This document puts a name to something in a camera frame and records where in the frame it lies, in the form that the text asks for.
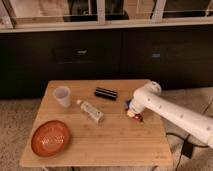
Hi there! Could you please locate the red pepper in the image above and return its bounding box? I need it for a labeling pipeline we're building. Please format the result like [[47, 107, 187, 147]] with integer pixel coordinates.
[[133, 114, 143, 122]]

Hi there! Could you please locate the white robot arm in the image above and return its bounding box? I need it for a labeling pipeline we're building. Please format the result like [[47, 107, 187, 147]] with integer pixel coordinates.
[[127, 81, 213, 149]]

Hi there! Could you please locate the blue object under arm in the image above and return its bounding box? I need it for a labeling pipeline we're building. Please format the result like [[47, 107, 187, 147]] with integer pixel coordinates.
[[125, 100, 131, 110]]

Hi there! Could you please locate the black rectangular block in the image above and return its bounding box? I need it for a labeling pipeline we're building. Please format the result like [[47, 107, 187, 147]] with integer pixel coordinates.
[[95, 87, 117, 100]]

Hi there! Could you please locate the white tube bottle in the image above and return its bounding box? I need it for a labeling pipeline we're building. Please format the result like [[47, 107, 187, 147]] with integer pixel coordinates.
[[76, 99, 104, 123]]

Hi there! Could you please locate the wooden table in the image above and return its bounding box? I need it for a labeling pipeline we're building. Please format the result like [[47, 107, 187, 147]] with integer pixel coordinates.
[[20, 80, 173, 167]]

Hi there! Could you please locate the translucent plastic cup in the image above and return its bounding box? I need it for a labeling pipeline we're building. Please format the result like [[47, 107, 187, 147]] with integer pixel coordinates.
[[53, 86, 71, 108]]

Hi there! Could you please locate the dark cabinet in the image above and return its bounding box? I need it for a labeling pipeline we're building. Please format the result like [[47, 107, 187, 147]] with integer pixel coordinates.
[[0, 26, 213, 99]]

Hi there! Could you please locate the black cable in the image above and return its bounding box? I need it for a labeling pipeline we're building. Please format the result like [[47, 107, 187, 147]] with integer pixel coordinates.
[[165, 99, 213, 171]]

